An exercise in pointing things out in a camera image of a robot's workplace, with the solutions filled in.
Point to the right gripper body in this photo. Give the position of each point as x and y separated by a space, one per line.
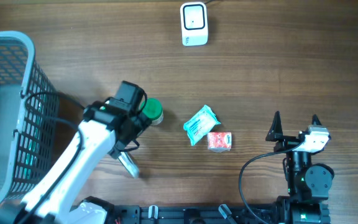
287 142

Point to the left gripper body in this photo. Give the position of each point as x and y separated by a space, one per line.
141 124

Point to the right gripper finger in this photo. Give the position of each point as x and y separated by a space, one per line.
315 120
275 132

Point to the green lid jar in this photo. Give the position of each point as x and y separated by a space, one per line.
153 109

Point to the green white candy bar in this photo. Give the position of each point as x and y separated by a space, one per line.
129 164

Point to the red tissue pack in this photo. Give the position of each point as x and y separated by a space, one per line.
219 141

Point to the teal wet wipes pack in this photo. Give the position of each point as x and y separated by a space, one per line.
200 124

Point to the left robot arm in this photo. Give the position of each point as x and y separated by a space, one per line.
106 129

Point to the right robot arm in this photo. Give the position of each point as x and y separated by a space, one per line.
308 183

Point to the white barcode scanner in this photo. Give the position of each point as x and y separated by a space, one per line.
194 24

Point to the grey plastic mesh basket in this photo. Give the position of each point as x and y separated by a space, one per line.
26 139

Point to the black mounting rail base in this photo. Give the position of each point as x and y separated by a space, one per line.
270 213

